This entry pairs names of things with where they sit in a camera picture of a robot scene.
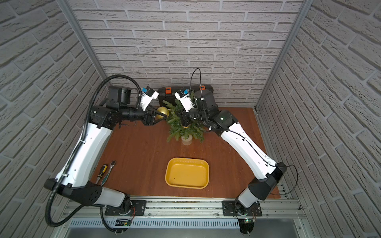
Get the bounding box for black tool case orange latches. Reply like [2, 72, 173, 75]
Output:
[157, 85, 214, 107]

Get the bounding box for yellow plastic tray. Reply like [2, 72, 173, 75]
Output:
[165, 158, 209, 189]

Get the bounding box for white tree pot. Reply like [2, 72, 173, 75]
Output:
[181, 135, 193, 146]

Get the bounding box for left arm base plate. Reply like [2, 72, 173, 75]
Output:
[105, 199, 147, 216]

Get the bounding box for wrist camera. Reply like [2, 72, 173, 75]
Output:
[140, 86, 159, 111]
[175, 88, 194, 113]

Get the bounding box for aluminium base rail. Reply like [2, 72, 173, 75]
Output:
[67, 196, 306, 229]

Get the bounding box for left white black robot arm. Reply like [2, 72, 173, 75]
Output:
[44, 86, 159, 207]

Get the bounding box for teal handled ratchet wrench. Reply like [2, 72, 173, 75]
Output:
[101, 161, 116, 185]

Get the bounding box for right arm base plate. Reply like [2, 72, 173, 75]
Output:
[222, 200, 263, 218]

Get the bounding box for left black corrugated cable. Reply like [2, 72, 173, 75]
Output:
[45, 74, 141, 228]

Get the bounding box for matte gold ball ornament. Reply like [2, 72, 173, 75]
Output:
[157, 107, 169, 117]

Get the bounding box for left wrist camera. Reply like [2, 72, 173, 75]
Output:
[140, 86, 159, 111]

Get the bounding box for yellow black screwdriver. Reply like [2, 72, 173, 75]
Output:
[96, 164, 108, 184]

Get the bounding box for small green christmas tree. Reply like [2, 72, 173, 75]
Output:
[163, 100, 204, 142]

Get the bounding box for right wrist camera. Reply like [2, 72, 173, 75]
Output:
[175, 88, 194, 113]

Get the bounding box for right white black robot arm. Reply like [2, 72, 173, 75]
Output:
[175, 88, 287, 214]

